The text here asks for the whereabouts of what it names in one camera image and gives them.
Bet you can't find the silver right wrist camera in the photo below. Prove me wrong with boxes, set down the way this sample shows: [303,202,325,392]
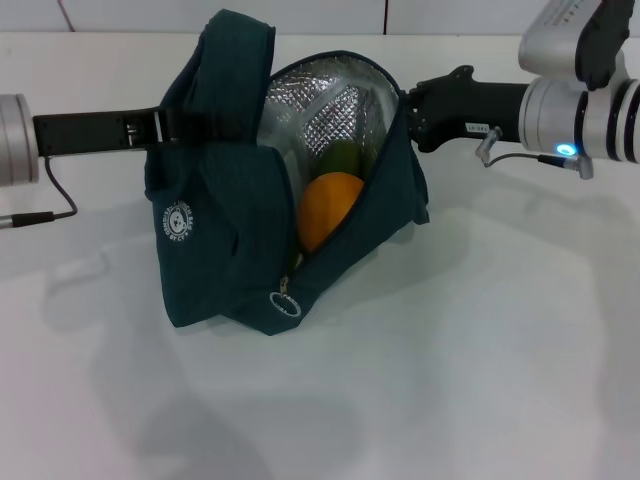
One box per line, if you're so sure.
[517,0,632,92]

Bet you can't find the green cucumber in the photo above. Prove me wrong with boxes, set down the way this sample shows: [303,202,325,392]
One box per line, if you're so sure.
[319,141,364,178]

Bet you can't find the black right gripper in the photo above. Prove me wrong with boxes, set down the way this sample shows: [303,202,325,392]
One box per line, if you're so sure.
[403,64,529,154]

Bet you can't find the dark teal insulated lunch bag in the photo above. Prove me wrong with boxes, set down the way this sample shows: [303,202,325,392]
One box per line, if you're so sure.
[143,9,431,337]

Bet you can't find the orange fruit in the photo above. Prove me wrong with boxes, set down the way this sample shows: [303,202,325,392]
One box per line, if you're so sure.
[298,172,366,252]

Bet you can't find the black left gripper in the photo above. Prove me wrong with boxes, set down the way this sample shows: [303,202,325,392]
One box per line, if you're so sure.
[32,106,254,157]

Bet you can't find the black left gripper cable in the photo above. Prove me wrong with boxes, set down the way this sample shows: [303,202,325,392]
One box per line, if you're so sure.
[0,154,79,231]

